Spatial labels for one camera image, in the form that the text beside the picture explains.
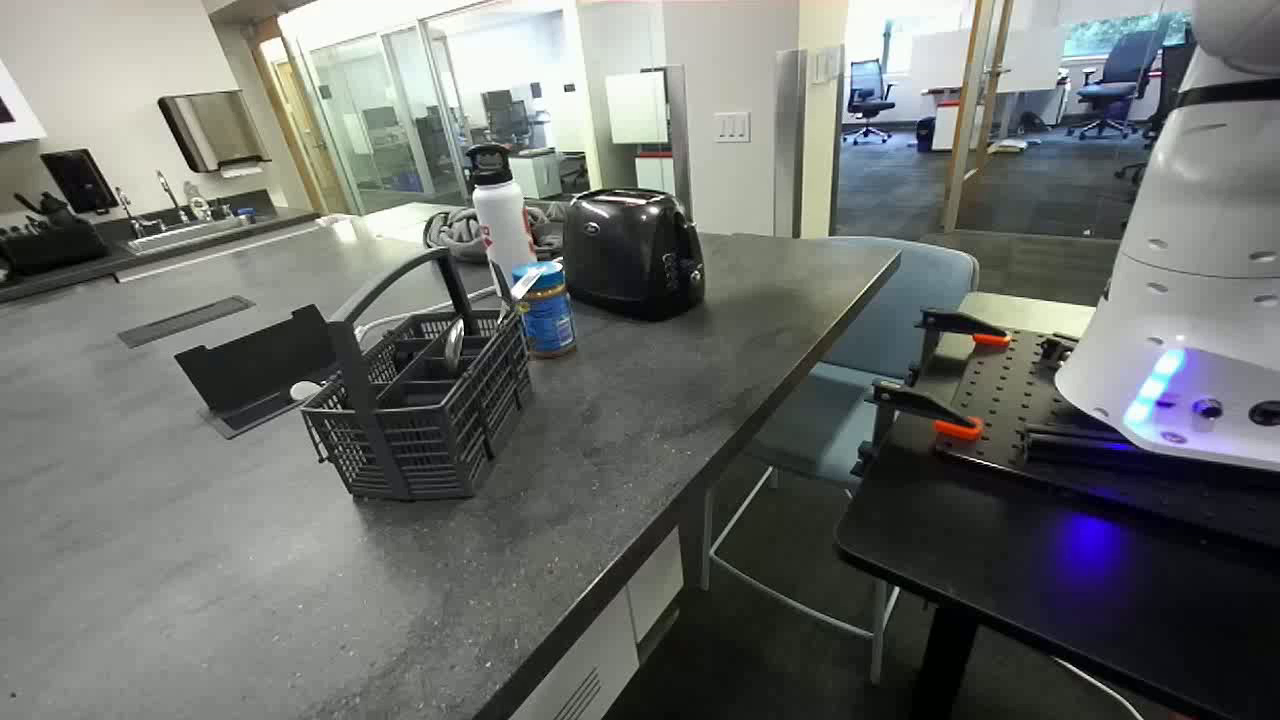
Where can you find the orange handled clamp near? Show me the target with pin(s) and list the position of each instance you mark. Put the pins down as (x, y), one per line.
(942, 417)

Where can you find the white light switch plate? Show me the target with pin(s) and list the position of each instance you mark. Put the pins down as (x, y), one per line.
(733, 126)

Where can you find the orange handled clamp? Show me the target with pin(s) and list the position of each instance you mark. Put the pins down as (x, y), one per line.
(942, 326)
(942, 417)

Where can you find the black office chair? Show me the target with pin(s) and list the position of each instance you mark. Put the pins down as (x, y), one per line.
(1118, 86)

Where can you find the black flip-up outlet box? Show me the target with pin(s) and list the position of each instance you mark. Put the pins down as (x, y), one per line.
(249, 376)

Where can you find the orange handled clamp far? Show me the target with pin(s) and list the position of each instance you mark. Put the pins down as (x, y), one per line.
(942, 326)

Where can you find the silver spoon in holder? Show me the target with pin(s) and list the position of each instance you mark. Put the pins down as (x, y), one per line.
(453, 346)

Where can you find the white water bottle black cap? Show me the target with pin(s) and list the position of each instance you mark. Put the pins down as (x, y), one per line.
(502, 209)

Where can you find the dark grey cutlery holder basket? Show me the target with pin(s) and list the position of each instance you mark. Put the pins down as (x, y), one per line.
(393, 423)

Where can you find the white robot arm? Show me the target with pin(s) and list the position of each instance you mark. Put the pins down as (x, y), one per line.
(1181, 355)

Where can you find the floor vent grille in counter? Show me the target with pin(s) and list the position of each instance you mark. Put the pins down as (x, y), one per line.
(181, 323)

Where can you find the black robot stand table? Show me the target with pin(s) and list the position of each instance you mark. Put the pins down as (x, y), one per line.
(1135, 600)

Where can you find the blue lidded plastic jar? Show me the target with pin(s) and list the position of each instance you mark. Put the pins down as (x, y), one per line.
(546, 307)

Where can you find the black toaster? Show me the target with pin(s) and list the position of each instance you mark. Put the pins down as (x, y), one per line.
(634, 252)

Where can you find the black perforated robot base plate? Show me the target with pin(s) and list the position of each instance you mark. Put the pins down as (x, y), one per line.
(1035, 433)

